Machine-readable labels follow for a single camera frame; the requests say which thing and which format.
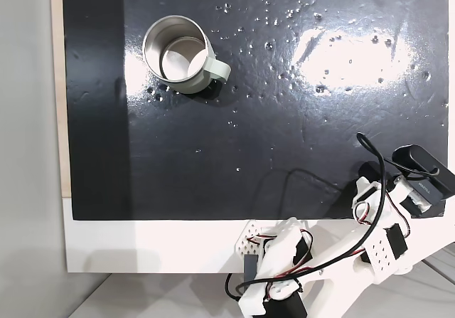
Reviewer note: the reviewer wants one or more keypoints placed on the black camera box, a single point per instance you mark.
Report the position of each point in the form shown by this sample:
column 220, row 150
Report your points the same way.
column 423, row 168

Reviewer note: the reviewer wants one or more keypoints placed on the mint green steel mug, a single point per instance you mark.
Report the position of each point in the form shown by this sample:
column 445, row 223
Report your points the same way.
column 177, row 58

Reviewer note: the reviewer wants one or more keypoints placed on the black table mat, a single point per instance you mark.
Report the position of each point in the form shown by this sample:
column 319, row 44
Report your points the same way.
column 213, row 136

